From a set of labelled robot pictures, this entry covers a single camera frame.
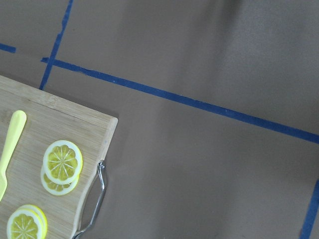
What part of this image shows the upper lemon slice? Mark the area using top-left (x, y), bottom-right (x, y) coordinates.
top-left (43, 140), bottom-right (83, 185)

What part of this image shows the wooden cutting board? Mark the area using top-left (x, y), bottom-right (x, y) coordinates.
top-left (0, 77), bottom-right (118, 239)

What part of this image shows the lower stacked lemon slice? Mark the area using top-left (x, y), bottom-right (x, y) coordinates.
top-left (40, 167), bottom-right (79, 196)

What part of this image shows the yellow plastic knife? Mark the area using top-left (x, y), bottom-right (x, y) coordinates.
top-left (0, 110), bottom-right (27, 200)

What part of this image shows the front lemon slice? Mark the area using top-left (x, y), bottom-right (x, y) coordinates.
top-left (6, 204), bottom-right (48, 239)

